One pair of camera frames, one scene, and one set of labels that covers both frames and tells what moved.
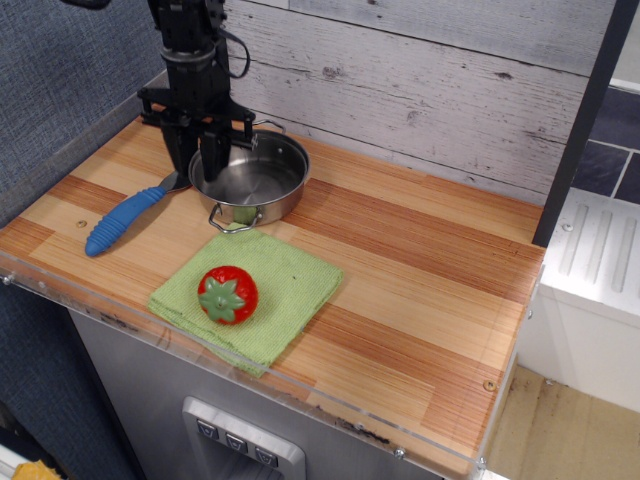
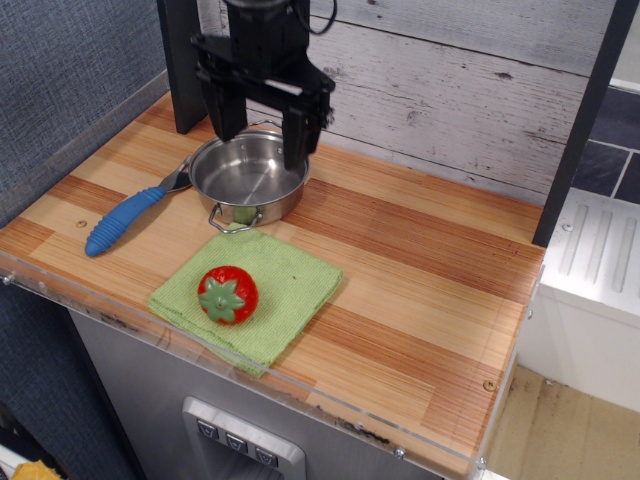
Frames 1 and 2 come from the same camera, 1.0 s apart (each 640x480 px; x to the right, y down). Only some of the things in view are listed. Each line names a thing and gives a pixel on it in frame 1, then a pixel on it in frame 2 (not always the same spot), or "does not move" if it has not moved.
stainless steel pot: [267, 181] does not move
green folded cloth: [292, 283] does not move
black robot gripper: [198, 93] → [271, 44]
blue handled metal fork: [103, 234] does not move
